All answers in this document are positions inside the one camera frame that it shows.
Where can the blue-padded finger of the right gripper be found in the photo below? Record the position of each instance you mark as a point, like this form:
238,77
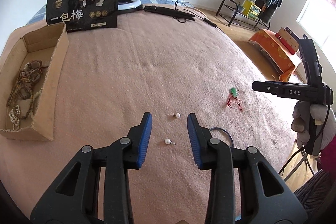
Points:
271,87

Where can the pink right sleeve forearm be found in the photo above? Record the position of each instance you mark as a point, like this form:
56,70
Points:
328,159

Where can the black snack bag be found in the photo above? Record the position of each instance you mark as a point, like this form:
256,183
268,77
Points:
82,15

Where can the white ring light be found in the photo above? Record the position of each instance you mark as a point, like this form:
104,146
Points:
128,6

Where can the cardboard jewelry box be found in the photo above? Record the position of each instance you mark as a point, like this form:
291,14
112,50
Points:
27,109

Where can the red book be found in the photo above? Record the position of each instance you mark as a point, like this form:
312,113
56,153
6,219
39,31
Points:
285,43

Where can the right hand grey glove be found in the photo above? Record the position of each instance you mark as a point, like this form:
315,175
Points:
318,112

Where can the pink bed blanket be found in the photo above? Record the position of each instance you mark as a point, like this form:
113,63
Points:
110,77

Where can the yellow green box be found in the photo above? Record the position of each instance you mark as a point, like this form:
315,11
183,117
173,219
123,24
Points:
251,10

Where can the black thin bangle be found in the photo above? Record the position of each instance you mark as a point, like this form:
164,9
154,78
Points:
223,135

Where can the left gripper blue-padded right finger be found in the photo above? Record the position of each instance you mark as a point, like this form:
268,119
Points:
244,187

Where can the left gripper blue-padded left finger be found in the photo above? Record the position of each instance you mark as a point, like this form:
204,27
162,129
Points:
94,186

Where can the black folded tripod stand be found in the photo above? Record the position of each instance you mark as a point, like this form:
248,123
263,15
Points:
169,12

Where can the brown leather strap watch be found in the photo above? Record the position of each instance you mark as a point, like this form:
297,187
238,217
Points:
32,72

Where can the orange patterned box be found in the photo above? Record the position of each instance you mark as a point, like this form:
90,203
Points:
284,60

